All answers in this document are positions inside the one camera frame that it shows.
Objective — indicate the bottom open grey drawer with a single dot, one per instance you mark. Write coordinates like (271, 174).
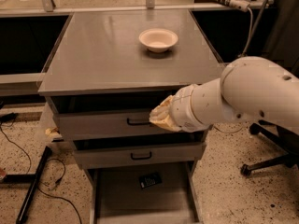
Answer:
(119, 199)

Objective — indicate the middle grey drawer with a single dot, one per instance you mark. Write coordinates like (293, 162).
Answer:
(139, 150)

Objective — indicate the black office chair base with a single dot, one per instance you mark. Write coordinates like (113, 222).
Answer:
(284, 142)

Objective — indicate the top grey drawer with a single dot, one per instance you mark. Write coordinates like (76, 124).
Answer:
(107, 115)

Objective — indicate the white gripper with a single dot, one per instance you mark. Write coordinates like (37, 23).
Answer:
(183, 111)

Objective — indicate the grey drawer cabinet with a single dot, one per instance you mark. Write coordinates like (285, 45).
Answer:
(100, 52)

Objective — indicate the black metal floor stand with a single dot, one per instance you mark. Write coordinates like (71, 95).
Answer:
(31, 179)

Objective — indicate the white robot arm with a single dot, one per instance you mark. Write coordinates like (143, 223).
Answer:
(249, 89)

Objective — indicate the white paper bowl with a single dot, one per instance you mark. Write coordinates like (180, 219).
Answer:
(158, 40)

